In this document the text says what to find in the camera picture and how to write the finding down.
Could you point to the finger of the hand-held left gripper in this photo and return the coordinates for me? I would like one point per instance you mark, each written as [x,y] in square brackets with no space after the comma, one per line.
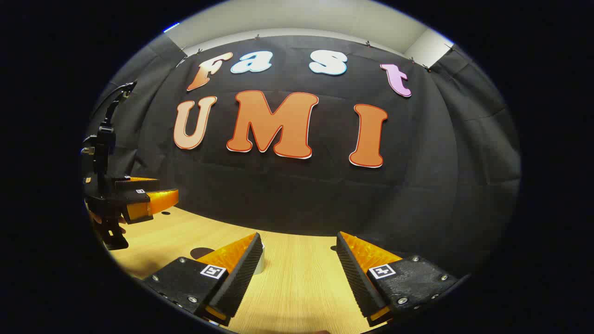
[158,202]
[137,183]

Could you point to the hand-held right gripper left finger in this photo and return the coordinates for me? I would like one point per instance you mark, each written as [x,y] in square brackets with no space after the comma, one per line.
[243,273]

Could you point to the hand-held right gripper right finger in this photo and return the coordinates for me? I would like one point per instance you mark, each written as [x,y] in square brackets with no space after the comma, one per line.
[352,273]

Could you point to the light blue cup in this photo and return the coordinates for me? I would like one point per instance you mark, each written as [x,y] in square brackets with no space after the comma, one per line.
[260,264]

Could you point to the dark round coaster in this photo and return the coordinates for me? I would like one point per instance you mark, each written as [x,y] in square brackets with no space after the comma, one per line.
[199,253]

